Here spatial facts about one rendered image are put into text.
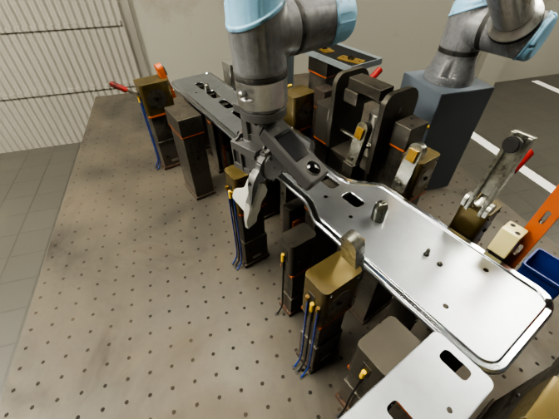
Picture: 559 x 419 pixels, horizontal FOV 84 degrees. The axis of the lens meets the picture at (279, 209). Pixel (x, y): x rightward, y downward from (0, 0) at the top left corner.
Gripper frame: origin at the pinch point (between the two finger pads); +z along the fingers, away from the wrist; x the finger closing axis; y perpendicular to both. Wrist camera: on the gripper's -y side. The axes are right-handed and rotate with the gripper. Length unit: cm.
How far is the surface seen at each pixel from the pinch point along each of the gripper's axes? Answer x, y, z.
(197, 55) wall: -129, 219, 36
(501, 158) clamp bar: -32.3, -26.8, -6.0
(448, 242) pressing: -23.0, -25.9, 10.0
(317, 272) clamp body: 4.1, -12.5, 4.5
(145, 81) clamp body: -18, 82, -2
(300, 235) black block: -4.2, -1.7, 9.5
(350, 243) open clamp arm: 0.2, -15.8, -2.1
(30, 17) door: -32, 268, -3
